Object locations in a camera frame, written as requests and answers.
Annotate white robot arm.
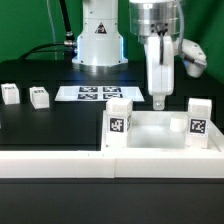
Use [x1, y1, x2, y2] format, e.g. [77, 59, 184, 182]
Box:
[73, 0, 207, 110]

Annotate white sheet with markers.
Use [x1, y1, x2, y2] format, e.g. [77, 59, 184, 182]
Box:
[55, 86, 144, 102]

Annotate white L-shaped fence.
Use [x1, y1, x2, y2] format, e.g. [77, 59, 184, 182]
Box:
[0, 114, 224, 179]

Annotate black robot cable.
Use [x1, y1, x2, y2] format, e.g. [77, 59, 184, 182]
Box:
[18, 0, 78, 62]

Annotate white square table top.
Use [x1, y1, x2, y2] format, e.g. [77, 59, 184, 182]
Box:
[101, 111, 224, 153]

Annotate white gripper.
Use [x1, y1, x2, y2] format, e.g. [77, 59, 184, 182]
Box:
[144, 36, 174, 110]

